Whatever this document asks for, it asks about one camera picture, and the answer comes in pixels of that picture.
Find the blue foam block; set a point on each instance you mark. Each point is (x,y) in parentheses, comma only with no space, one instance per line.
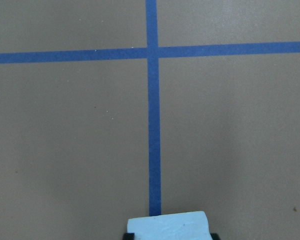
(178,226)

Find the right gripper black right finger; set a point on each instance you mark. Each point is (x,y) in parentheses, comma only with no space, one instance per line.
(214,236)

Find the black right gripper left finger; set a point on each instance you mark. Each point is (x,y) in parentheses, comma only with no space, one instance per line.
(128,236)

